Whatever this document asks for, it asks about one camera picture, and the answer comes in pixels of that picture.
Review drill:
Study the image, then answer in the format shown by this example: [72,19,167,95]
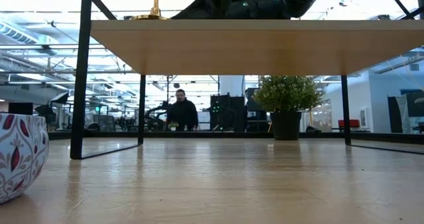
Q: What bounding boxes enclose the black rack green lights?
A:
[209,93,246,133]

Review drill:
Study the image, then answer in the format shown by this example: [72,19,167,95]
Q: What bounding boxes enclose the gold candlestick holder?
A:
[129,0,170,21]

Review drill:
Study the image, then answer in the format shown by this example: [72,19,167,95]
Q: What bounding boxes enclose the black softbox lamp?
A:
[34,91,70,125]

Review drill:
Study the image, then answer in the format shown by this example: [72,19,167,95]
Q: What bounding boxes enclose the background black robot arms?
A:
[144,100,173,131]

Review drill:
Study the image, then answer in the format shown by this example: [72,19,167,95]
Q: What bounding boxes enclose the person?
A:
[166,88,199,132]

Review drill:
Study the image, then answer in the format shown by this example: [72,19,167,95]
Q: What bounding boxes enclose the red leaf candle tin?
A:
[0,113,50,205]

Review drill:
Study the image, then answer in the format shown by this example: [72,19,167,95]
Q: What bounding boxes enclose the red seat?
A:
[337,119,361,131]

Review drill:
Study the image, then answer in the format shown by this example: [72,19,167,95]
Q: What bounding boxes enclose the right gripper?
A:
[170,0,235,20]

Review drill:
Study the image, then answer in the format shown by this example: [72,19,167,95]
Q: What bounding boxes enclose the potted green artificial plant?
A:
[251,74,327,141]

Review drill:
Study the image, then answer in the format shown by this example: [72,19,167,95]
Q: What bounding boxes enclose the wooden riser shelf black legs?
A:
[70,0,424,160]

